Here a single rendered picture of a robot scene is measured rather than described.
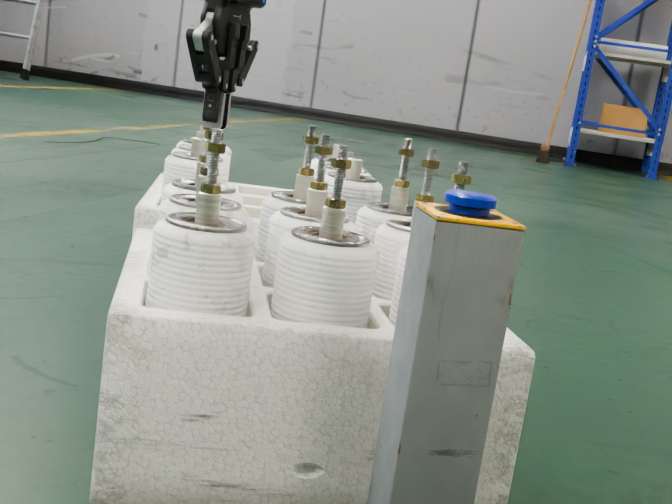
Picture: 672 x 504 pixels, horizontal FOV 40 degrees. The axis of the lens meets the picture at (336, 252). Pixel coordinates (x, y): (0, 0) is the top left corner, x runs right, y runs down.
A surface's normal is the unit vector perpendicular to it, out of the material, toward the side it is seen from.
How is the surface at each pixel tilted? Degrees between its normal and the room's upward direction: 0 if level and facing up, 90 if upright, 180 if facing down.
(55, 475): 0
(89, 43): 90
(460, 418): 90
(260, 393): 90
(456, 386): 90
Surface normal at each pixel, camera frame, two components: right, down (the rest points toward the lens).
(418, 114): -0.23, 0.15
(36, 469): 0.15, -0.97
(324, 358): 0.15, 0.21
